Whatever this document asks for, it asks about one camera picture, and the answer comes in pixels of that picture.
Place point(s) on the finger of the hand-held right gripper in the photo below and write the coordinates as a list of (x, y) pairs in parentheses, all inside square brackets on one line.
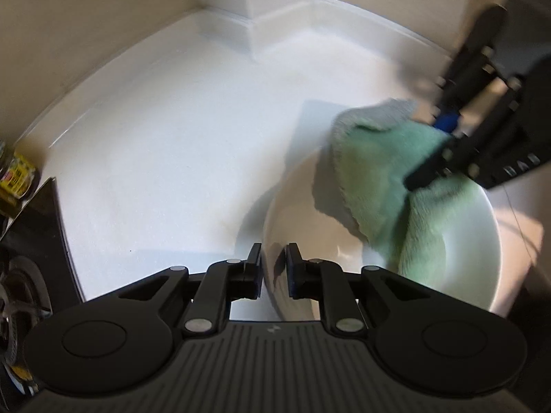
[(430, 170), (469, 69)]

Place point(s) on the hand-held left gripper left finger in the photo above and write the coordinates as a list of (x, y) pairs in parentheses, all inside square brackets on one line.
[(256, 273)]

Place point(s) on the black glass gas stove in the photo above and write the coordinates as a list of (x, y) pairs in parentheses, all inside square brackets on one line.
[(38, 241)]

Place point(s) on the green cleaning cloth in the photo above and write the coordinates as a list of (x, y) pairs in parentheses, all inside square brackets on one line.
[(387, 172)]

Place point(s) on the yellow label sauce jar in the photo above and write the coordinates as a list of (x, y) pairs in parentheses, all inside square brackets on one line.
[(15, 176)]

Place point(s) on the metal stove burner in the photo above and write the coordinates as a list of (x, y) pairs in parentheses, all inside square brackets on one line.
[(21, 309)]

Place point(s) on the white patterned bowl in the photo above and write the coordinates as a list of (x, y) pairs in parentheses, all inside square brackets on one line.
[(310, 223)]

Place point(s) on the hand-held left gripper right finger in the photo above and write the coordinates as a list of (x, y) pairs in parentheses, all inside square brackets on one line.
[(292, 273)]

